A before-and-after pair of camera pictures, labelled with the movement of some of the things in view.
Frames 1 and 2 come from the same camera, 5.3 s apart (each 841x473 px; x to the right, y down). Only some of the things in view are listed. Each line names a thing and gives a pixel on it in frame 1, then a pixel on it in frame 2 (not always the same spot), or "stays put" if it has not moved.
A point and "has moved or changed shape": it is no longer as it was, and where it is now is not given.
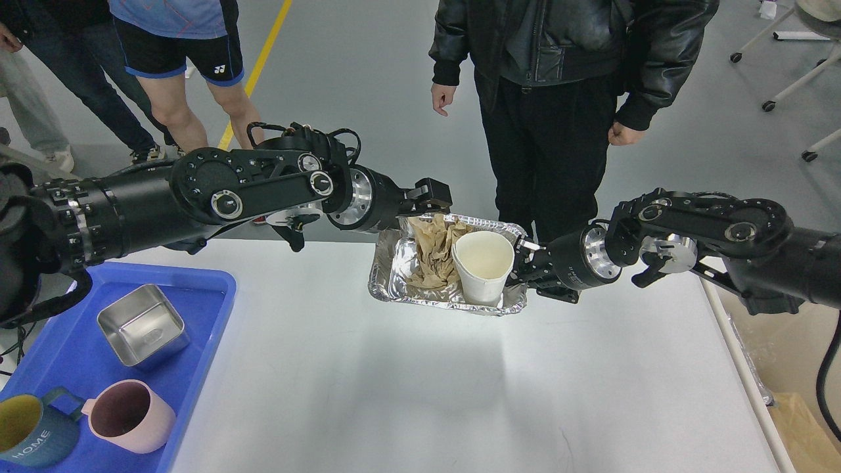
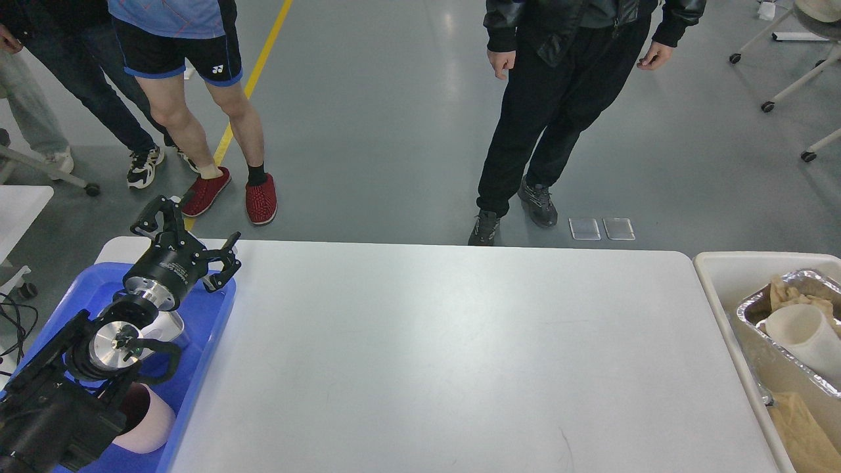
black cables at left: (22, 335) stays put
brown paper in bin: (809, 447) stays put
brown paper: (434, 236) has moved or changed shape
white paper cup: (483, 259) → (804, 332)
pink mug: (130, 414) stays put
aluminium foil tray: (454, 261) → (799, 315)
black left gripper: (375, 202) → (175, 263)
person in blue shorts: (158, 39) stays put
